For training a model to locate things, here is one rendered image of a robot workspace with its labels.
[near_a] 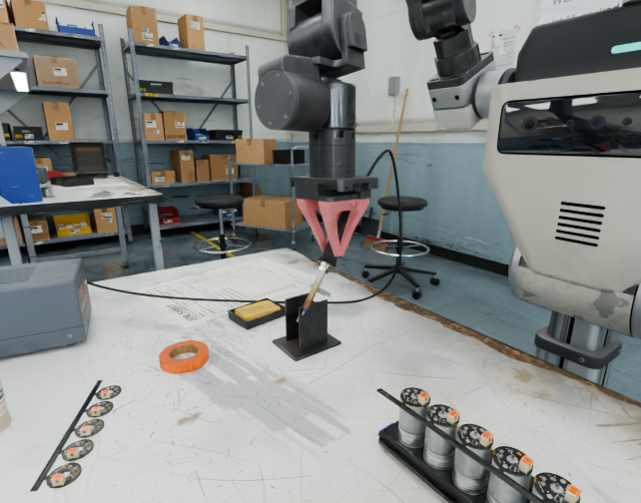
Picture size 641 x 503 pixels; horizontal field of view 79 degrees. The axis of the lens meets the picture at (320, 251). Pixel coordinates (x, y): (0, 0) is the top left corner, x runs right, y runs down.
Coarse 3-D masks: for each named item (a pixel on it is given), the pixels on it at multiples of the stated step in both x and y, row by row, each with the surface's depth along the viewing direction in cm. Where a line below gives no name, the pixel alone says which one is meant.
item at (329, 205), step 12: (300, 192) 48; (312, 192) 46; (324, 192) 46; (324, 204) 45; (336, 204) 45; (348, 204) 47; (360, 204) 47; (324, 216) 46; (348, 216) 49; (360, 216) 49; (336, 228) 47; (348, 228) 49; (336, 240) 48; (348, 240) 49; (336, 252) 49
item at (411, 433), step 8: (400, 400) 33; (408, 400) 32; (400, 408) 33; (416, 408) 32; (424, 408) 32; (400, 416) 33; (408, 416) 32; (424, 416) 32; (400, 424) 33; (408, 424) 32; (416, 424) 32; (400, 432) 33; (408, 432) 32; (416, 432) 32; (424, 432) 33; (400, 440) 33; (408, 440) 33; (416, 440) 32
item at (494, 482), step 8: (504, 472) 25; (496, 480) 26; (520, 480) 25; (528, 480) 25; (488, 488) 27; (496, 488) 26; (504, 488) 26; (512, 488) 25; (528, 488) 26; (488, 496) 27; (496, 496) 26; (504, 496) 26; (512, 496) 26; (520, 496) 26
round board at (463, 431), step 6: (462, 426) 29; (468, 426) 29; (474, 426) 29; (480, 426) 29; (462, 432) 29; (468, 432) 29; (480, 432) 29; (462, 438) 28; (468, 438) 28; (492, 438) 28; (468, 444) 28; (474, 444) 28; (480, 444) 28; (492, 444) 28
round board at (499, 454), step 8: (496, 448) 27; (504, 448) 27; (512, 448) 27; (496, 456) 26; (504, 456) 26; (520, 456) 26; (496, 464) 26; (512, 464) 26; (512, 472) 25; (520, 472) 25; (528, 472) 25
